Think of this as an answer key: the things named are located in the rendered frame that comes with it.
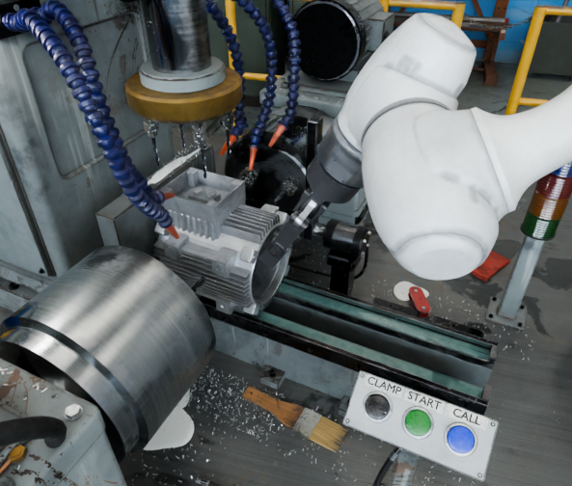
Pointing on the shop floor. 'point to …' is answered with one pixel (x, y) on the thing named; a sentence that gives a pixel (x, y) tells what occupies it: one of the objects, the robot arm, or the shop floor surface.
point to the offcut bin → (563, 45)
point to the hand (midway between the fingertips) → (276, 249)
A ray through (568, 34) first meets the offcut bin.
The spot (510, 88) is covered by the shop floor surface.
